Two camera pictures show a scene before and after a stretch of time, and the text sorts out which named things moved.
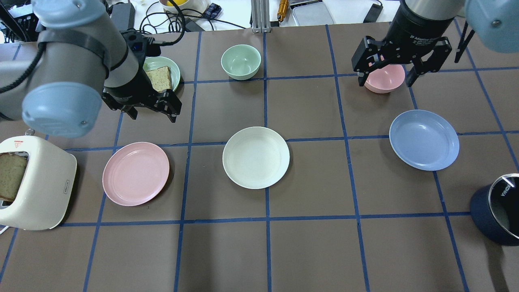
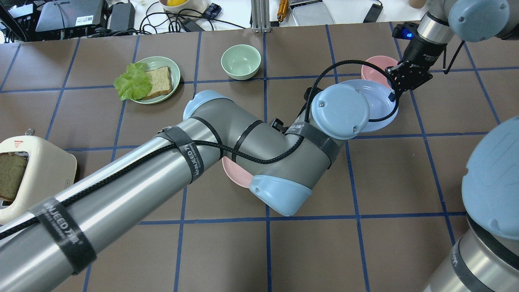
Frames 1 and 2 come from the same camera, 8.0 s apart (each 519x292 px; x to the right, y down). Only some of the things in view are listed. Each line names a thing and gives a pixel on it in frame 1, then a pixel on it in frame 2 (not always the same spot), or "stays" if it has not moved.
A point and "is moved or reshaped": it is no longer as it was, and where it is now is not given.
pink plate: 136,174 is moved or reshaped
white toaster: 47,190 stays
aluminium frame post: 260,10 stays
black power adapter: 123,15 stays
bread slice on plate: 161,78 stays
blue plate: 424,140 -> 380,106
